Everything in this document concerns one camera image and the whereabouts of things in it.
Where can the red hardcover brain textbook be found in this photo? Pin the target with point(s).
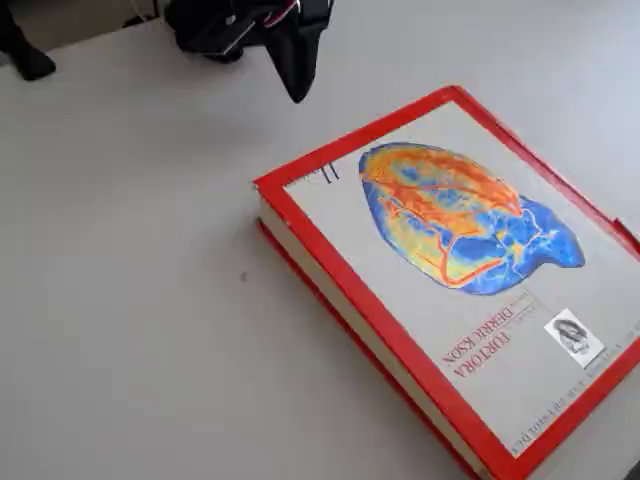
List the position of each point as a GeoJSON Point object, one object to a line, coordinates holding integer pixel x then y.
{"type": "Point", "coordinates": [450, 350]}

